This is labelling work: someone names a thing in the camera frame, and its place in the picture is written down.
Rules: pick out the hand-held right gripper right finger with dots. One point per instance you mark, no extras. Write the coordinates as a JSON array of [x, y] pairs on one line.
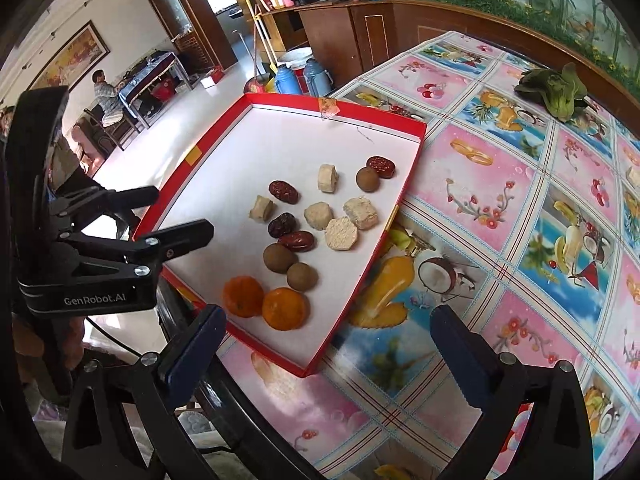
[[462, 360]]

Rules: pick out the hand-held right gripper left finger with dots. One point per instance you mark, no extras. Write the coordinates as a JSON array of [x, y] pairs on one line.
[[192, 355]]

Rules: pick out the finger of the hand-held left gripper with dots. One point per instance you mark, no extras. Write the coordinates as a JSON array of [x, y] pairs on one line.
[[115, 197], [170, 240]]

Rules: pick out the orange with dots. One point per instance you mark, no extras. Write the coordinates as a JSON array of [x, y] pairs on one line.
[[242, 296], [285, 308]]

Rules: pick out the red-rimmed white tray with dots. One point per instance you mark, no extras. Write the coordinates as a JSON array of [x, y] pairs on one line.
[[280, 150]]

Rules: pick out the hexagonal beige cake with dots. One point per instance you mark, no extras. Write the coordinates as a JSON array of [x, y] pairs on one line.
[[341, 232]]

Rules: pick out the person's left hand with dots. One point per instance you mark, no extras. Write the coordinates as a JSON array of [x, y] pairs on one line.
[[35, 340]]

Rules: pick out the dark chair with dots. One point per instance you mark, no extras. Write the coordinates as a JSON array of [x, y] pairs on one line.
[[100, 132]]

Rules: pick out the table with blue cloth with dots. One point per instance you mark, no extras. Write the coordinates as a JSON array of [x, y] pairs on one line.
[[150, 77]]

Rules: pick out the blue thermos jug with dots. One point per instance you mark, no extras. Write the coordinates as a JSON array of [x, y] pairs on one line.
[[289, 80]]

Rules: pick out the yellow broom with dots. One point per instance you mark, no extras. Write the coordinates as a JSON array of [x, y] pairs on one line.
[[265, 45]]

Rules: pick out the grey thermos jug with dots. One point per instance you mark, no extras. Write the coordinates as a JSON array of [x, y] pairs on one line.
[[317, 77]]

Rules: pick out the small beige cake piece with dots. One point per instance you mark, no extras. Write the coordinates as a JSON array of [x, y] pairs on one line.
[[634, 176]]

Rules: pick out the wooden side shelf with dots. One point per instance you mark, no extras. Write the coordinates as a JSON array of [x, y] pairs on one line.
[[340, 40]]

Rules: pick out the green bok choy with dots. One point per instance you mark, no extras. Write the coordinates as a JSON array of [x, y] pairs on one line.
[[552, 90]]

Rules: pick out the flower painted glass cabinet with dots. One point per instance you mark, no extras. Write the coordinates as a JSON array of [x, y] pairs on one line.
[[525, 0]]

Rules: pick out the framed wall painting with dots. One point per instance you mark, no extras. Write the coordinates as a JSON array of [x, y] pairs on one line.
[[67, 60]]

